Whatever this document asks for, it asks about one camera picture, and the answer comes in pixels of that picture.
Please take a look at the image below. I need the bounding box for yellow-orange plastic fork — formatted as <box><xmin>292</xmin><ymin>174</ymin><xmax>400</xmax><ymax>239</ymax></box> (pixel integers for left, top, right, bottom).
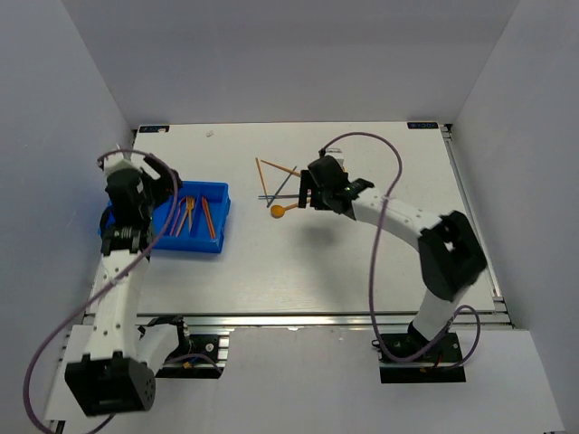
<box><xmin>175</xmin><ymin>203</ymin><xmax>187</xmax><ymax>236</ymax></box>

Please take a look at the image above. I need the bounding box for orange spoon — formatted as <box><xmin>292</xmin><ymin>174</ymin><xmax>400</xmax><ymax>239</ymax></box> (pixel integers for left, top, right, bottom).
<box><xmin>270</xmin><ymin>203</ymin><xmax>299</xmax><ymax>219</ymax></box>

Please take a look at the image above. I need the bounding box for yellow-orange plastic knife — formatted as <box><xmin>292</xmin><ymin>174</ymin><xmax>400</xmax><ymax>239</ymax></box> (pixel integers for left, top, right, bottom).
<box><xmin>203</xmin><ymin>196</ymin><xmax>218</xmax><ymax>239</ymax></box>

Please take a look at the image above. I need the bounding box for red-orange plastic knife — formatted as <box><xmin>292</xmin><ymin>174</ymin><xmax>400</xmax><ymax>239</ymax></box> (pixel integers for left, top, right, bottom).
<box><xmin>200</xmin><ymin>195</ymin><xmax>214</xmax><ymax>234</ymax></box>

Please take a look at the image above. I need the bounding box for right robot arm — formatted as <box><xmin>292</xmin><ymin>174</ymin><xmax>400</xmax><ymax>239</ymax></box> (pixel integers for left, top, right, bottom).
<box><xmin>299</xmin><ymin>155</ymin><xmax>488</xmax><ymax>361</ymax></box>

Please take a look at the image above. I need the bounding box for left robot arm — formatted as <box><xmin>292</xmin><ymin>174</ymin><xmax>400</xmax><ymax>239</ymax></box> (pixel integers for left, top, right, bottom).
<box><xmin>64</xmin><ymin>151</ymin><xmax>192</xmax><ymax>417</ymax></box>

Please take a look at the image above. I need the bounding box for blue chopstick diagonal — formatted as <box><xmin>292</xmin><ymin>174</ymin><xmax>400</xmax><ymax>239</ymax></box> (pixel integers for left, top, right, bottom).
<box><xmin>266</xmin><ymin>166</ymin><xmax>297</xmax><ymax>209</ymax></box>

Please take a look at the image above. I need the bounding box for orange chopstick top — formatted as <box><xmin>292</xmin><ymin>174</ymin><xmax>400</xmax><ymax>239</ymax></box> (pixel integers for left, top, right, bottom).
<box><xmin>260</xmin><ymin>159</ymin><xmax>301</xmax><ymax>177</ymax></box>

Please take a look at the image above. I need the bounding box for orange chopstick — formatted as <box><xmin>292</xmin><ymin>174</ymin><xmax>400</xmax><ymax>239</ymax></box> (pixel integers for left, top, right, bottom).
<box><xmin>260</xmin><ymin>159</ymin><xmax>301</xmax><ymax>177</ymax></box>
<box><xmin>255</xmin><ymin>157</ymin><xmax>269</xmax><ymax>204</ymax></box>

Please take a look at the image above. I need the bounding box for left black corner label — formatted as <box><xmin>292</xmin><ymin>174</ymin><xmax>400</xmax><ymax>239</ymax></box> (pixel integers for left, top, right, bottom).
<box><xmin>138</xmin><ymin>125</ymin><xmax>170</xmax><ymax>134</ymax></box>

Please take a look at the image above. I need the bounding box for black corner label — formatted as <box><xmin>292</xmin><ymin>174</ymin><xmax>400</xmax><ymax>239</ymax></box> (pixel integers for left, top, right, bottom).
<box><xmin>406</xmin><ymin>121</ymin><xmax>439</xmax><ymax>129</ymax></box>
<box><xmin>138</xmin><ymin>125</ymin><xmax>170</xmax><ymax>134</ymax></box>

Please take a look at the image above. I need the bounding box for blue chopstick horizontal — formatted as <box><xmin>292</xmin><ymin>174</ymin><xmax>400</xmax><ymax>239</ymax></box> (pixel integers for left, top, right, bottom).
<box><xmin>257</xmin><ymin>194</ymin><xmax>299</xmax><ymax>200</ymax></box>

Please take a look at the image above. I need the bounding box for orange chopstick left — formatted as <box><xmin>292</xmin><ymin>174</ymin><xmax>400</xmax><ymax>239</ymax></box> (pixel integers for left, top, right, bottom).
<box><xmin>255</xmin><ymin>157</ymin><xmax>269</xmax><ymax>204</ymax></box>

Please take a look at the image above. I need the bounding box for blue plastic divided bin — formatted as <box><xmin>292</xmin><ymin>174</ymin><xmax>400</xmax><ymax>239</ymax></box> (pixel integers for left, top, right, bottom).
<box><xmin>99</xmin><ymin>181</ymin><xmax>231</xmax><ymax>256</ymax></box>

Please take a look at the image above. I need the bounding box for right black corner label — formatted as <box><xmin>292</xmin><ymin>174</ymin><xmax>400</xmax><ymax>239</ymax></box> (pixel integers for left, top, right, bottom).
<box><xmin>406</xmin><ymin>121</ymin><xmax>439</xmax><ymax>129</ymax></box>

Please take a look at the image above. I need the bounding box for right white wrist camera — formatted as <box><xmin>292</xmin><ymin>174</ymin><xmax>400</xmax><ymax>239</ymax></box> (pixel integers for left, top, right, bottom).
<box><xmin>325</xmin><ymin>147</ymin><xmax>345</xmax><ymax>168</ymax></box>

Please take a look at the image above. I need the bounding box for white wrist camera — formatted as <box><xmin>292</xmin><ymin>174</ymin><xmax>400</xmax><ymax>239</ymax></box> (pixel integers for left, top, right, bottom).
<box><xmin>325</xmin><ymin>147</ymin><xmax>345</xmax><ymax>168</ymax></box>
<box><xmin>97</xmin><ymin>152</ymin><xmax>138</xmax><ymax>178</ymax></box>

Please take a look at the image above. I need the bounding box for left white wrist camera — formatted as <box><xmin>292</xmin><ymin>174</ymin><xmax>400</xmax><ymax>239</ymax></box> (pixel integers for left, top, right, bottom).
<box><xmin>97</xmin><ymin>152</ymin><xmax>138</xmax><ymax>178</ymax></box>

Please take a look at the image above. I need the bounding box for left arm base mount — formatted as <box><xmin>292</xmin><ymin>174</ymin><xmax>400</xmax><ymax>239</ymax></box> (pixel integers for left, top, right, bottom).
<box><xmin>138</xmin><ymin>315</ymin><xmax>224</xmax><ymax>380</ymax></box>

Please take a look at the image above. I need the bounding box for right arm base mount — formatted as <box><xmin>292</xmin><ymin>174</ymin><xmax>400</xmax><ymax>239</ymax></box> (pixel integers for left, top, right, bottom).
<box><xmin>372</xmin><ymin>333</ymin><xmax>466</xmax><ymax>384</ymax></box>

